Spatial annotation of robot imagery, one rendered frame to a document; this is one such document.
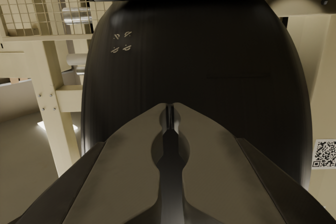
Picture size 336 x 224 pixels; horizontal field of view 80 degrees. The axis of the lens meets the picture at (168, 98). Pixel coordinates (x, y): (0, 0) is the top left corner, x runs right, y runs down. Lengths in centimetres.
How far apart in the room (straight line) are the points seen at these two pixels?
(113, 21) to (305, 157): 28
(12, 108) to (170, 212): 781
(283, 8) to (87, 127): 44
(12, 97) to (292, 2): 775
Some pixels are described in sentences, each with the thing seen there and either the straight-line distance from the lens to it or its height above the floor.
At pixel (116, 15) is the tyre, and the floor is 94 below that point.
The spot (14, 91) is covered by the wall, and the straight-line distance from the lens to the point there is 787.
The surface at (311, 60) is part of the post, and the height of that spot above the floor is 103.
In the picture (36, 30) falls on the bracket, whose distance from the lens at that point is 106.
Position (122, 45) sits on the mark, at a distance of 24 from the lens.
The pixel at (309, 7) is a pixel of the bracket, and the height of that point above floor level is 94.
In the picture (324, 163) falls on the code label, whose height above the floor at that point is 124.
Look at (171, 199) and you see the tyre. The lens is 24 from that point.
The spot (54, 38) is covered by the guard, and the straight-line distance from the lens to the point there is 87.
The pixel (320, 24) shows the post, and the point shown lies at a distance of 46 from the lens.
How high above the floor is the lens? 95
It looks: 21 degrees up
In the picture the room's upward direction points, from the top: 178 degrees clockwise
